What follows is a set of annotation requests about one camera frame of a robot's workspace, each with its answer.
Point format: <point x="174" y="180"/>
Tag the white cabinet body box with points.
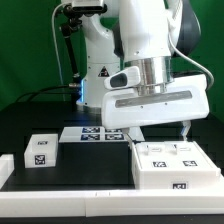
<point x="175" y="176"/>

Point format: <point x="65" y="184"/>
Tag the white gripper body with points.
<point x="185" y="99"/>

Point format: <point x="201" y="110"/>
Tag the white U-shaped obstacle frame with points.
<point x="106" y="203"/>

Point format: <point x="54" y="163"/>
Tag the white cabinet top block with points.
<point x="41" y="151"/>

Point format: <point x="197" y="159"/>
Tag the grey rear camera box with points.
<point x="93" y="6"/>

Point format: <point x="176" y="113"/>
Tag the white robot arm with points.
<point x="142" y="33"/>

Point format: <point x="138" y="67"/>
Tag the white cabinet door panel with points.
<point x="155" y="155"/>
<point x="189" y="154"/>

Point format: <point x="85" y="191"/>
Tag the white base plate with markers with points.
<point x="97" y="134"/>

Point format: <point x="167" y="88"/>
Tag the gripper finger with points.
<point x="185" y="129"/>
<point x="127" y="137"/>

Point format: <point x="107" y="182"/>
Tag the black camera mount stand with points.
<point x="74" y="41"/>

